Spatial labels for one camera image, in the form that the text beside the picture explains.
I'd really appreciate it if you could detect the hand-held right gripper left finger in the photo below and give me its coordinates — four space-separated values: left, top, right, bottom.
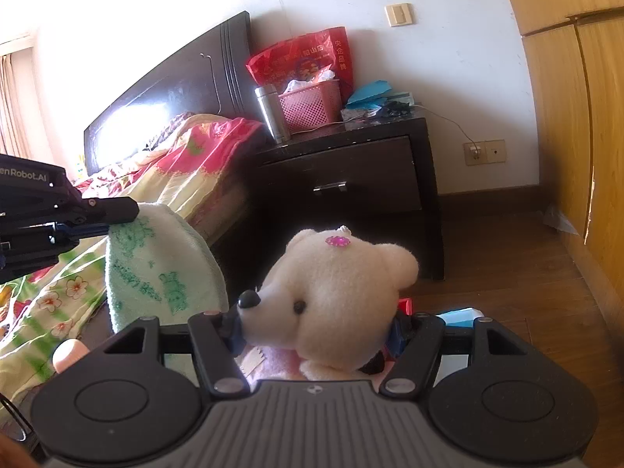
102 310 250 397

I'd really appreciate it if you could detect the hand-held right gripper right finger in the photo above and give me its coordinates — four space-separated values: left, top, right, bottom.
379 314 530 397

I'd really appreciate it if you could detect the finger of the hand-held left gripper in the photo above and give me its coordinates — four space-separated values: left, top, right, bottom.
49 197 140 255

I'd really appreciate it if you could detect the white and green towel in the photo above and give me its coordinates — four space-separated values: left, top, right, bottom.
106 203 230 337

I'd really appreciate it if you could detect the white plush bear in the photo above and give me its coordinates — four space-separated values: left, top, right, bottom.
237 225 421 382

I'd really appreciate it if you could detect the pink cloth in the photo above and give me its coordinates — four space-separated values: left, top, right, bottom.
236 344 305 382

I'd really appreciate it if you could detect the blue face mask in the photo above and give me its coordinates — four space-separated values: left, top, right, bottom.
435 307 483 328

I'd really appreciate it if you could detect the beige curtain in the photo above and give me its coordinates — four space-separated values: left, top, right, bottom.
0 34 50 159

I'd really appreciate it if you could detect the floral blanket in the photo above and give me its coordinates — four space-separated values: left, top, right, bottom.
0 112 266 401

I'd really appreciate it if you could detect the dark wooden nightstand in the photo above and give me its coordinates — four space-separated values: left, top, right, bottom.
244 116 445 284

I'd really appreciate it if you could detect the dark wooden bed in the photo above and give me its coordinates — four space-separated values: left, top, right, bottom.
0 10 266 449

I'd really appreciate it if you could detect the nightstand drawer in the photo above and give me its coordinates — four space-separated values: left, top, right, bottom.
258 135 422 218

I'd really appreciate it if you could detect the steel thermos flask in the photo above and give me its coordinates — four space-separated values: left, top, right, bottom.
254 84 292 144

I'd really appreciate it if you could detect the paper scrap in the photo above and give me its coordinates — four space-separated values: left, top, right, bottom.
542 205 580 236

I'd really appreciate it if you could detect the pink plastic basket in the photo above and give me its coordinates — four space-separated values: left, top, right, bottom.
278 79 342 135

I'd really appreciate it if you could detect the small black item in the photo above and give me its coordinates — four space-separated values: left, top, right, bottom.
380 100 415 118

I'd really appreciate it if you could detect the red plastic bag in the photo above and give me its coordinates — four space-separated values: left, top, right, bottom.
245 26 354 103

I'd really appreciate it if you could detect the white tissue paper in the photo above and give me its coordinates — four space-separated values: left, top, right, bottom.
284 69 339 92

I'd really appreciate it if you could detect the blue folded paper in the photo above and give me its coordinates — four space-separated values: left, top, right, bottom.
346 79 393 108

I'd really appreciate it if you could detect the yellow wooden wardrobe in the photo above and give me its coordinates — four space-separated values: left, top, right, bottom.
495 0 624 332

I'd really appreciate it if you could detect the wall socket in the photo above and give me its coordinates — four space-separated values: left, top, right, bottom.
463 140 507 167

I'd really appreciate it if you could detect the thin power cable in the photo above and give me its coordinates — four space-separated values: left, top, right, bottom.
414 102 481 155

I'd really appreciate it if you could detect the wall light switch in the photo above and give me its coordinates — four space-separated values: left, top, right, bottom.
384 3 416 28

